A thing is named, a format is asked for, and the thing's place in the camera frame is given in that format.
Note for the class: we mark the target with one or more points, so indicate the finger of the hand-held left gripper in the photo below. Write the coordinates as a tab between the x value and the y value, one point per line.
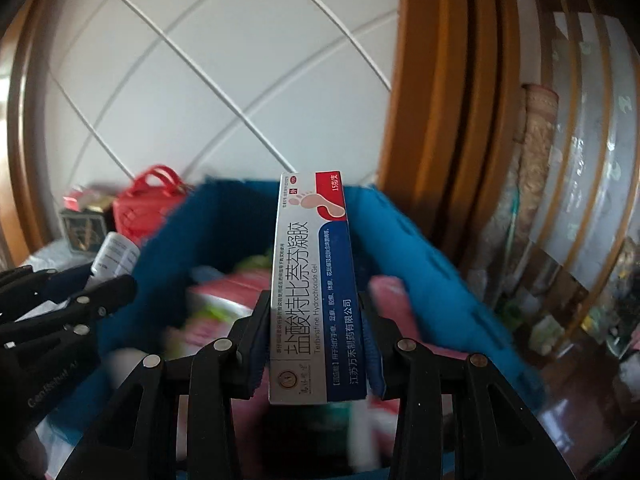
67	276
100	302

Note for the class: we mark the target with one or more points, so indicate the pale green packet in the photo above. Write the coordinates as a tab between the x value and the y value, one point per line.
547	332

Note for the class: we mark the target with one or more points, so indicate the frosted glass wooden door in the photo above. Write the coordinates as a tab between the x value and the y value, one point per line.
590	135

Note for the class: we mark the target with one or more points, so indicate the thin green pole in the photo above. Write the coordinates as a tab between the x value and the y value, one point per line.
513	220

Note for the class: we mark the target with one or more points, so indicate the wooden wall frame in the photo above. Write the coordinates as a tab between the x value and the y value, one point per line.
440	85
25	135

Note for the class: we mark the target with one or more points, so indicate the white bottle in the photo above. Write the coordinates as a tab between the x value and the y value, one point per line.
117	255

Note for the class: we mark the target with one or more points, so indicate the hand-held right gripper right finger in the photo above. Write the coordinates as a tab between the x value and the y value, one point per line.
376	377

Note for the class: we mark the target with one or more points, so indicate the black gift box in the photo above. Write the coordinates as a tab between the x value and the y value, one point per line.
82	230

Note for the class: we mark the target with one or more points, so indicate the small gold box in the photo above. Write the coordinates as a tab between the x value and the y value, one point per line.
100	205

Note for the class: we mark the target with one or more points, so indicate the blue plastic storage crate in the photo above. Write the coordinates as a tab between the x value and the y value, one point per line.
165	260

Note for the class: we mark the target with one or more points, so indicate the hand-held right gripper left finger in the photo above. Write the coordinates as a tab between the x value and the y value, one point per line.
256	365

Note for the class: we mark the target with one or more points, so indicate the white red blue medicine box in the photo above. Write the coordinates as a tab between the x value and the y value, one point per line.
310	285

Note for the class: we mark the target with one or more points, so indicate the red bear carry case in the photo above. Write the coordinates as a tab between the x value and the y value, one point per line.
135	215

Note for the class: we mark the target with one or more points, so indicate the pile of colourful clutter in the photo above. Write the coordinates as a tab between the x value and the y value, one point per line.
620	285

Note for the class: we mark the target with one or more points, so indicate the pink tissue pack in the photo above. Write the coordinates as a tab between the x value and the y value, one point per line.
77	197
395	305

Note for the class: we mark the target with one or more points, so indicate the plastic wrapped roll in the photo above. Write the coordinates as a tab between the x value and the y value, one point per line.
504	230

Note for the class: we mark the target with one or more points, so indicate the rolled patterned carpet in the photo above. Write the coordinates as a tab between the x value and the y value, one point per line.
540	160

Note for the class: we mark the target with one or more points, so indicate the pink green wipes pack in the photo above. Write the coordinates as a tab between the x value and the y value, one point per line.
215	310

